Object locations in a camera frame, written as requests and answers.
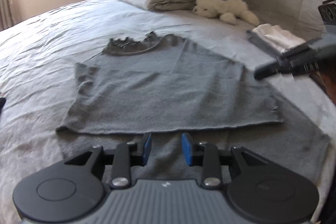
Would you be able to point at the grey knit sweater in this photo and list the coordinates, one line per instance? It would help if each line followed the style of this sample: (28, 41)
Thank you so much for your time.
(157, 90)

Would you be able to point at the grey bed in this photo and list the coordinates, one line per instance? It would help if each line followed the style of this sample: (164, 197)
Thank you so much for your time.
(65, 35)

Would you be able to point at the folded grey garment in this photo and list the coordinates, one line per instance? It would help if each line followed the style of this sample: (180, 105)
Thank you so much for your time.
(262, 43)

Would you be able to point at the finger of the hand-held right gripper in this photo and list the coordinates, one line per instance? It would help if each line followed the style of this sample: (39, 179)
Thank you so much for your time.
(267, 70)

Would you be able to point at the white plush dog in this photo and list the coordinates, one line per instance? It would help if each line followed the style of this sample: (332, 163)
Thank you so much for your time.
(220, 7)

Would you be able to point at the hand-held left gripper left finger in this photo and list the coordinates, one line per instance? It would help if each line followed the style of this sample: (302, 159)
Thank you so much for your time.
(147, 146)

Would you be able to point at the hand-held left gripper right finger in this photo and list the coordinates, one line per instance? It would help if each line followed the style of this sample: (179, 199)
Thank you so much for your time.
(187, 148)

